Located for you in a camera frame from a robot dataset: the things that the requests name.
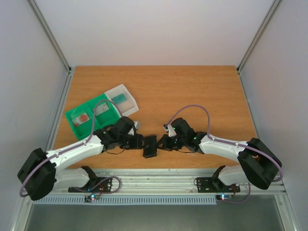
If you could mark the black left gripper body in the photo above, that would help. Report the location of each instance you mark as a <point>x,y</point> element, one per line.
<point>127,144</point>

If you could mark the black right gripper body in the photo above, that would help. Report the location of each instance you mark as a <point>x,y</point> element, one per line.
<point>168,142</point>

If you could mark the black card holder wallet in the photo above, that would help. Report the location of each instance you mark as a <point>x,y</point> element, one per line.
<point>150,146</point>

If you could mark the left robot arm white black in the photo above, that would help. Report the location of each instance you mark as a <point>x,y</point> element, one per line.
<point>40,173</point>

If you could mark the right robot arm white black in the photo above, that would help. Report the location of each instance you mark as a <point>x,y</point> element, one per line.
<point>256,163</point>

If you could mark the grey card in green bin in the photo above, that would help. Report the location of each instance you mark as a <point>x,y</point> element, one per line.
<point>102,108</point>

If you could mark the teal card in white bin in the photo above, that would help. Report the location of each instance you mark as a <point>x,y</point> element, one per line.
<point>119,99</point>

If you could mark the red white card in bin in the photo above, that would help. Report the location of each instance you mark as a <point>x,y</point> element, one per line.
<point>81,119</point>

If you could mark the white translucent plastic bin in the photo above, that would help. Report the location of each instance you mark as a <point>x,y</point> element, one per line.
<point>128,107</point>

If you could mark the green plastic sorting bin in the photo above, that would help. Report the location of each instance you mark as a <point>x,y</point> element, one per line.
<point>100,121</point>

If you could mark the left small circuit board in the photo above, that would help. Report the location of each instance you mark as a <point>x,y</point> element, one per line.
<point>91,198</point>

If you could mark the small circuit board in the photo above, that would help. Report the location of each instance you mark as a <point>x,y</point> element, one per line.
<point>224,197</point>
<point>91,198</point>

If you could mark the right small circuit board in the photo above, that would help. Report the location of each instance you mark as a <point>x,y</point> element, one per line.
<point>224,197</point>

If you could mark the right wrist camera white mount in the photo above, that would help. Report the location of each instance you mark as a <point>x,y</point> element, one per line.
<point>170,130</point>

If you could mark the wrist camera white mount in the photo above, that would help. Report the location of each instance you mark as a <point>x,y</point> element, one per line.
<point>134,128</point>
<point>170,130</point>

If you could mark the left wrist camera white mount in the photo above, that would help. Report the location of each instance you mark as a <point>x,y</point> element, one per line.
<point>134,128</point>

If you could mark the aluminium rail front frame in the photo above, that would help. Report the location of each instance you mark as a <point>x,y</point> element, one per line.
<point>171,181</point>

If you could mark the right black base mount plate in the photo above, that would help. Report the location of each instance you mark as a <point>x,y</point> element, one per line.
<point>207,184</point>

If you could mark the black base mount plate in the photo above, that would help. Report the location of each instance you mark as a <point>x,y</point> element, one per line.
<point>207,184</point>
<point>103,184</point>

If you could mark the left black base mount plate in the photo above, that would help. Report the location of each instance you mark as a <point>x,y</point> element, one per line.
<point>103,184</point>

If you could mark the grey slotted cable duct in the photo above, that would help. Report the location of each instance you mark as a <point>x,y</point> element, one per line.
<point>128,200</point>

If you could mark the left aluminium frame post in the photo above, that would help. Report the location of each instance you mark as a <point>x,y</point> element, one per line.
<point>41,19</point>

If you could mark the aluminium frame post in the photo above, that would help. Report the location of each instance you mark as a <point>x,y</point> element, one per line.
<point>259,33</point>
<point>41,19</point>

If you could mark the right aluminium frame post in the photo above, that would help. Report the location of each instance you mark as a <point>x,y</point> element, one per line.
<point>259,33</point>

